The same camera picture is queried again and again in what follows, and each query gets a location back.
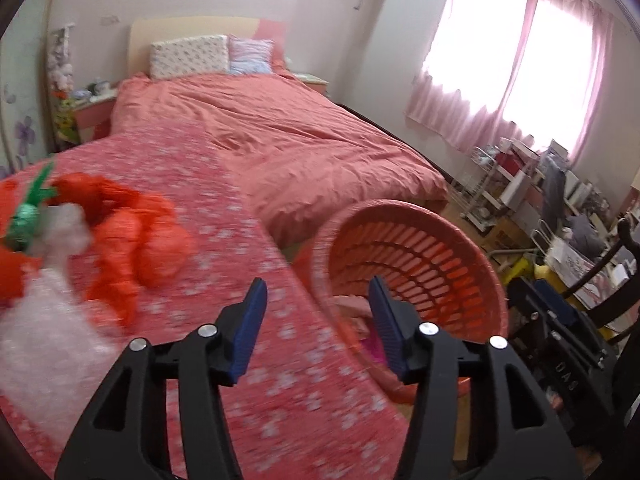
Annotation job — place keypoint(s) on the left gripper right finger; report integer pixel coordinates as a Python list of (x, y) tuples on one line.
[(514, 433)]

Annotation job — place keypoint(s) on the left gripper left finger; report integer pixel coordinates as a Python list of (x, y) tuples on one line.
[(122, 434)]

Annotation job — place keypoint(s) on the white bubble wrap bag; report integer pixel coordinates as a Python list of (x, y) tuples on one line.
[(52, 358)]

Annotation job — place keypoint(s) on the orange plastic bag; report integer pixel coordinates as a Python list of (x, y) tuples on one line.
[(139, 243)]

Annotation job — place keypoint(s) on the green plastic bag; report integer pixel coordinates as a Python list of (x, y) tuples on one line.
[(25, 222)]

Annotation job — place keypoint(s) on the dark wooden chair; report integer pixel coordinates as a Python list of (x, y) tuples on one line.
[(609, 290)]

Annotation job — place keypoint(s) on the cluttered desk items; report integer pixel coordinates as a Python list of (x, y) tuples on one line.
[(565, 245)]

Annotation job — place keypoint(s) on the red plastic laundry basket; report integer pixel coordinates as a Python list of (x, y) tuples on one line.
[(423, 258)]

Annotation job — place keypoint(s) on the red floral bedspread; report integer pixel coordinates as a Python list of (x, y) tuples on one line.
[(306, 409)]

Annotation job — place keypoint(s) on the pink window curtain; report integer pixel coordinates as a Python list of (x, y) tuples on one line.
[(513, 69)]

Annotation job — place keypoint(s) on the salmon pink duvet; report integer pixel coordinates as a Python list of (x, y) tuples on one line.
[(297, 157)]

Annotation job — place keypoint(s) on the pink bedside table left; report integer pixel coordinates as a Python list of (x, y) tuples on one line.
[(93, 118)]

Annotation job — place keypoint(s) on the bedside table right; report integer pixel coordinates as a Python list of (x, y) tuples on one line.
[(314, 82)]

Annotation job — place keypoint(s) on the plush toy display tube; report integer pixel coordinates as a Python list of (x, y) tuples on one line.
[(60, 74)]

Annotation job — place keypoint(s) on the floral white pillow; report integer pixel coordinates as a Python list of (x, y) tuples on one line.
[(189, 56)]

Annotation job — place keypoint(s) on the striped pink pillow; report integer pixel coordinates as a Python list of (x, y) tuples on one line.
[(250, 56)]

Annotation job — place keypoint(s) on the flower painted sliding wardrobe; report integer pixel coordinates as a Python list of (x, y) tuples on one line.
[(25, 129)]

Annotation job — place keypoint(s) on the beige and pink headboard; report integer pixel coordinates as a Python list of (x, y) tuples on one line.
[(144, 32)]

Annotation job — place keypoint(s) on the white wire storage rack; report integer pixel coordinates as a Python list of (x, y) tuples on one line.
[(484, 176)]

